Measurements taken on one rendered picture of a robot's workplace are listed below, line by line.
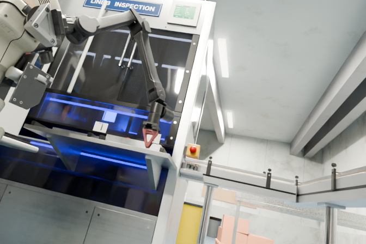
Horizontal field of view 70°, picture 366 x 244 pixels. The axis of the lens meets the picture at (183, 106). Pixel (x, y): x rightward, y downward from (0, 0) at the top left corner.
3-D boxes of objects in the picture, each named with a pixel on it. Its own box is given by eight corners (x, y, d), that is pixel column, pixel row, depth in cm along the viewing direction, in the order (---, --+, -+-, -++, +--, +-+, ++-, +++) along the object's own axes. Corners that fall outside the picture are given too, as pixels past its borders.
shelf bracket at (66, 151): (69, 170, 154) (77, 148, 158) (74, 171, 153) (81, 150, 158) (35, 160, 122) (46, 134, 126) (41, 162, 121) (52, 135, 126)
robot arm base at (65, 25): (35, 13, 95) (56, 8, 89) (55, 15, 102) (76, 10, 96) (40, 38, 97) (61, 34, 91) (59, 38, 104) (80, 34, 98)
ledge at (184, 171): (181, 174, 162) (182, 171, 163) (202, 178, 161) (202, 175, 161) (180, 171, 149) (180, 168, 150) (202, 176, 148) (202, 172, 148)
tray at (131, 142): (124, 155, 152) (127, 149, 153) (168, 164, 148) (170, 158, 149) (104, 141, 120) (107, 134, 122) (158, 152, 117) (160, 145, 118)
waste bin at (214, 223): (219, 238, 784) (222, 219, 802) (218, 239, 745) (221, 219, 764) (205, 234, 795) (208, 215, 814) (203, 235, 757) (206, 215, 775)
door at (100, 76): (51, 89, 176) (81, 18, 196) (116, 101, 170) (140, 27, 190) (50, 88, 175) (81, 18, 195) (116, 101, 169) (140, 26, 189)
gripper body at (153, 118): (159, 133, 124) (163, 119, 126) (156, 127, 114) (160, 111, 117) (146, 130, 125) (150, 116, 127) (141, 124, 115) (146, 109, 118)
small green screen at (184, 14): (166, 23, 188) (173, 0, 195) (196, 27, 185) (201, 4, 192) (166, 22, 187) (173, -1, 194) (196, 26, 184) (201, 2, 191)
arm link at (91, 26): (124, 14, 140) (136, 4, 134) (138, 37, 142) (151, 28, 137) (60, 29, 103) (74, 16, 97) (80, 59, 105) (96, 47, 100)
